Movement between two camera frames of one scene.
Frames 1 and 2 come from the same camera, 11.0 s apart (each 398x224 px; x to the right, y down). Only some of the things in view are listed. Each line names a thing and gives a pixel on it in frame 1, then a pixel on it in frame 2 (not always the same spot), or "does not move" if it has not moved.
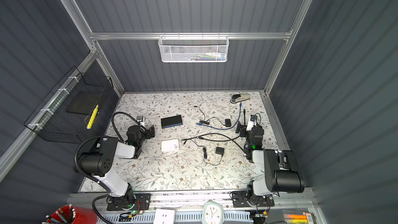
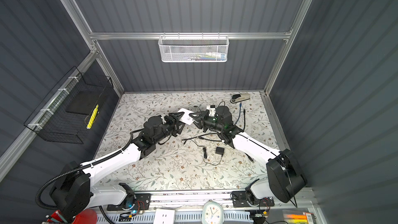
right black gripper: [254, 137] → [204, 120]
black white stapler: [238, 98] does not move
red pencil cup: [72, 214] does not move
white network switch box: [170, 145] → [186, 118]
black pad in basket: [84, 102] does not move
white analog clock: [212, 213] does not move
